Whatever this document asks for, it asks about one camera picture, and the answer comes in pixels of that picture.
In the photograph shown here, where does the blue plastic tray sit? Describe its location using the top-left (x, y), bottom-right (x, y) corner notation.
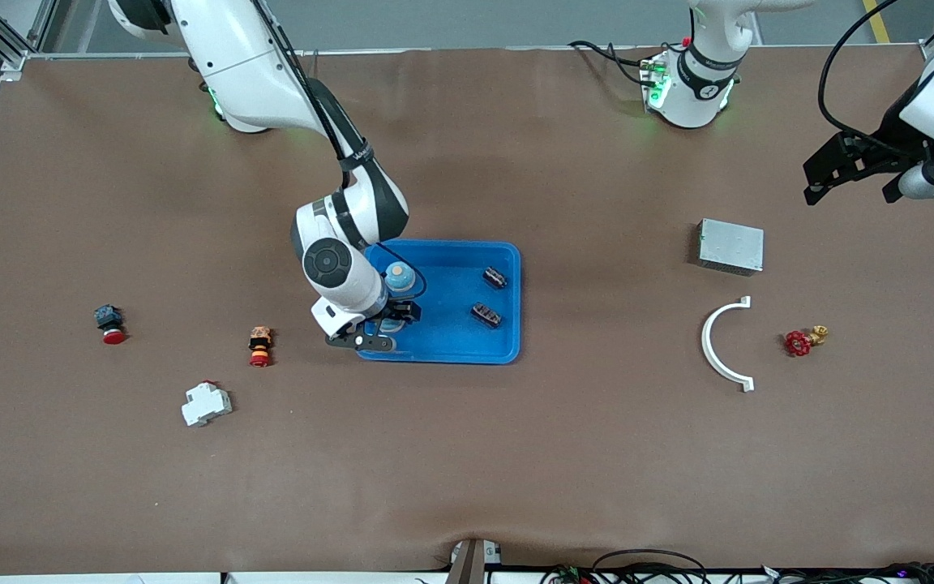
top-left (355, 240), bottom-right (522, 365)

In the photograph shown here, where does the grey metal box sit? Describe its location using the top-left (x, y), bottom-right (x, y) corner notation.
top-left (696, 218), bottom-right (765, 277)

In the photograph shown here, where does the white circuit breaker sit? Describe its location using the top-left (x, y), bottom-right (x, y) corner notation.
top-left (181, 380), bottom-right (233, 428)

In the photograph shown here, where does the red emergency stop button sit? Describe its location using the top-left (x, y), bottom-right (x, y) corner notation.
top-left (94, 304), bottom-right (127, 346)

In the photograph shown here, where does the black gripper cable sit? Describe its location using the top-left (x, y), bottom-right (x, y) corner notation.
top-left (252, 0), bottom-right (427, 303)
top-left (817, 0), bottom-right (934, 155)

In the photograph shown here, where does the orange red push button switch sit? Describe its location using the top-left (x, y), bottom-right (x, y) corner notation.
top-left (248, 325), bottom-right (275, 367)

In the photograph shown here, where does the red handle brass valve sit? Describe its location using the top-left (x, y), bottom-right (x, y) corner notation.
top-left (784, 324), bottom-right (830, 359)

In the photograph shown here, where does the white curved bracket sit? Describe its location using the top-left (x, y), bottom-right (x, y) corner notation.
top-left (700, 296), bottom-right (756, 393)

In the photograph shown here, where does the black arm base cable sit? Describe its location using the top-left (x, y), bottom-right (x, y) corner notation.
top-left (568, 39), bottom-right (662, 86)

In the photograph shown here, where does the black floor cable bundle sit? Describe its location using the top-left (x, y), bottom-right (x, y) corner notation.
top-left (538, 548), bottom-right (934, 584)

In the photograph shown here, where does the aluminium frame profile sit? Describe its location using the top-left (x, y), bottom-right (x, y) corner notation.
top-left (0, 0), bottom-right (58, 82)

